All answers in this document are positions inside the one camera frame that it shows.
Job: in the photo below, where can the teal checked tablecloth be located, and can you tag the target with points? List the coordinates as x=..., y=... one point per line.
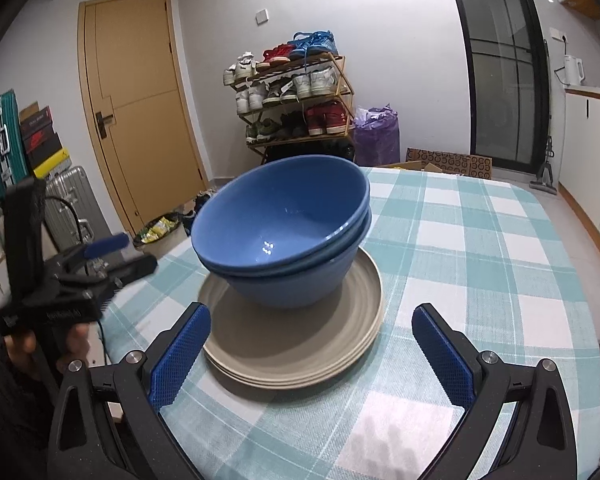
x=480, y=260

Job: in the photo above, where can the bamboo shoe rack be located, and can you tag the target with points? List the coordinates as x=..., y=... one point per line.
x=347, y=90

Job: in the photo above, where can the black yellow shoe box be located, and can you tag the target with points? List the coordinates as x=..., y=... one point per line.
x=50, y=162

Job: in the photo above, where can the person's left forearm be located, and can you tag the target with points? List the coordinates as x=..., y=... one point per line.
x=10, y=420

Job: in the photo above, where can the open cardboard box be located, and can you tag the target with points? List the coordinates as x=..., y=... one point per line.
x=410, y=165

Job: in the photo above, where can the black red shoe box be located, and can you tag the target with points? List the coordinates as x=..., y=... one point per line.
x=42, y=141

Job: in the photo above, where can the person's left hand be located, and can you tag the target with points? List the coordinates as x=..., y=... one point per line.
x=78, y=342

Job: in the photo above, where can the cream round plate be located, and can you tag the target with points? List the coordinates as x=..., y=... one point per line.
x=352, y=300
x=280, y=379
x=280, y=385

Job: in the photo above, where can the wooden shoe rack with shoes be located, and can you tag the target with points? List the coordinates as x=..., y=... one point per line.
x=310, y=82

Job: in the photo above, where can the white electric kettle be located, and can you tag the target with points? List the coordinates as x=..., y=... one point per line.
x=574, y=70

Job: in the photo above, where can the patterned flat cardboard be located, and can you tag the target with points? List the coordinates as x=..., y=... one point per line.
x=455, y=162

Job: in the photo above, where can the dark blue bowl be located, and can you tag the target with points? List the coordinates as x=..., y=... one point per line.
x=280, y=210

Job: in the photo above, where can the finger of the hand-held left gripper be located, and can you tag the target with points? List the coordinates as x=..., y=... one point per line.
x=107, y=245
x=130, y=266

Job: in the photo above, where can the purple plastic bag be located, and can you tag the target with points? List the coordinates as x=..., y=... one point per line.
x=377, y=135

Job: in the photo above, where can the bin of yellow snack packets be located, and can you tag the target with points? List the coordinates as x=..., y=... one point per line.
x=160, y=232

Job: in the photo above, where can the wooden door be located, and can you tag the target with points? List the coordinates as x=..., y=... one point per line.
x=135, y=110

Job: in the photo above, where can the green suitcase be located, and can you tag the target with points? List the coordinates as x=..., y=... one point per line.
x=2, y=145

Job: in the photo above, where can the silver suitcase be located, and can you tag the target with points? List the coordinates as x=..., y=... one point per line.
x=70, y=200

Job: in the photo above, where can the white light switch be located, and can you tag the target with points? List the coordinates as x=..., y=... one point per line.
x=262, y=16

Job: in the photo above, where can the white base cabinets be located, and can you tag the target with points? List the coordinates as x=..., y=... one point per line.
x=590, y=160

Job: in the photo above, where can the scattered dark shoes pile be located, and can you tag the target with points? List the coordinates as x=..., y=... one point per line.
x=200, y=205

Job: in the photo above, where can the brown shoe box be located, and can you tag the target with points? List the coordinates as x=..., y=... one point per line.
x=30, y=111

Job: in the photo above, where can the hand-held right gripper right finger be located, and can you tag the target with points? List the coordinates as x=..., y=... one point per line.
x=445, y=355

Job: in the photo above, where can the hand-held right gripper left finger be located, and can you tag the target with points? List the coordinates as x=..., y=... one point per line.
x=180, y=355

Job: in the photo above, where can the black-framed glass sliding door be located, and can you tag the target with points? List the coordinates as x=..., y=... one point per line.
x=500, y=60

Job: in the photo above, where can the light blue bowl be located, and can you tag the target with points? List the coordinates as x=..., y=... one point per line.
x=290, y=290

